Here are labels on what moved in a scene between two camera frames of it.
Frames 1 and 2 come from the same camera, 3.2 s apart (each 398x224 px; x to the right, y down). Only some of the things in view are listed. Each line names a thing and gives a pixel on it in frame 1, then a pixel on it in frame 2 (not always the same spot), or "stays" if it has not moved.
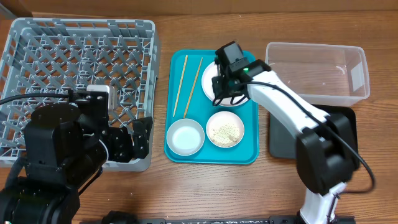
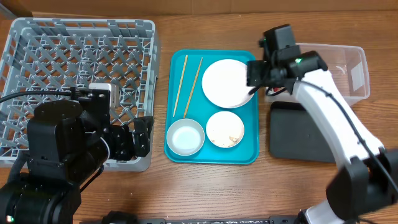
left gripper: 122,150 stays
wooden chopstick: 180,84 stays
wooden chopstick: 191,96 stays
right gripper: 216,89 -> 252,76
